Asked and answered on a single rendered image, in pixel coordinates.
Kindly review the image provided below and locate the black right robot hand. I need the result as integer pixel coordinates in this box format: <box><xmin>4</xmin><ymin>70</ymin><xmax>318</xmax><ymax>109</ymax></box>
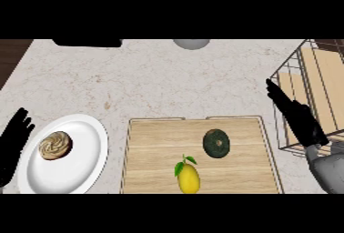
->
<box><xmin>264</xmin><ymin>78</ymin><xmax>330</xmax><ymax>147</ymax></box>

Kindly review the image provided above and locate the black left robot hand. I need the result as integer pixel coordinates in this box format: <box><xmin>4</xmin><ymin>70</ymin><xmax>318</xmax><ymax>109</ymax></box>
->
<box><xmin>0</xmin><ymin>106</ymin><xmax>36</xmax><ymax>188</ymax></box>

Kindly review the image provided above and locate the wooden tray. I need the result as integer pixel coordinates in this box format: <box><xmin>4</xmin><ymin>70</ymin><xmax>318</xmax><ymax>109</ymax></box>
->
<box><xmin>118</xmin><ymin>116</ymin><xmax>284</xmax><ymax>195</ymax></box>

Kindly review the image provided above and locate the yellow lemon with leaves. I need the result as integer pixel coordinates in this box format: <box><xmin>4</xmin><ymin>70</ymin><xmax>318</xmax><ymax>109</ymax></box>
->
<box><xmin>172</xmin><ymin>154</ymin><xmax>202</xmax><ymax>195</ymax></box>

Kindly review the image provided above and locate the brown frosted cupcake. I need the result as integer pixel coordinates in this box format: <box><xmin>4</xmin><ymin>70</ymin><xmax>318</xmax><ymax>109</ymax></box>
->
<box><xmin>36</xmin><ymin>130</ymin><xmax>73</xmax><ymax>161</ymax></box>

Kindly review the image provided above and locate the white oval plate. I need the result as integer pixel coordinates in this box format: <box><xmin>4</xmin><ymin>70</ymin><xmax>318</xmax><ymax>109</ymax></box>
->
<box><xmin>16</xmin><ymin>113</ymin><xmax>110</xmax><ymax>195</ymax></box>

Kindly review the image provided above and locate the dark green round avocado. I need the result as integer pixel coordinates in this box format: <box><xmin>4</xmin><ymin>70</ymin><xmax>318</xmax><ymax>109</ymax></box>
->
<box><xmin>202</xmin><ymin>128</ymin><xmax>231</xmax><ymax>159</ymax></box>

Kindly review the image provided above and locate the grey round object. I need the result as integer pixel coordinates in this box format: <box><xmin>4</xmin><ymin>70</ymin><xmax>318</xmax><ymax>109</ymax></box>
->
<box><xmin>171</xmin><ymin>39</ymin><xmax>211</xmax><ymax>51</ymax></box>

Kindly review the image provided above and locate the black appliance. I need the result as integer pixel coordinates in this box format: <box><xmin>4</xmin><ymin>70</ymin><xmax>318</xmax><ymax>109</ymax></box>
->
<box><xmin>51</xmin><ymin>39</ymin><xmax>124</xmax><ymax>48</ymax></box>

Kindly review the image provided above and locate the wire tiered shelf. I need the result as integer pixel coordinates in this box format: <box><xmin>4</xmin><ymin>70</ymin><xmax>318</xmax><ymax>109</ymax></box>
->
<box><xmin>268</xmin><ymin>39</ymin><xmax>344</xmax><ymax>158</ymax></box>

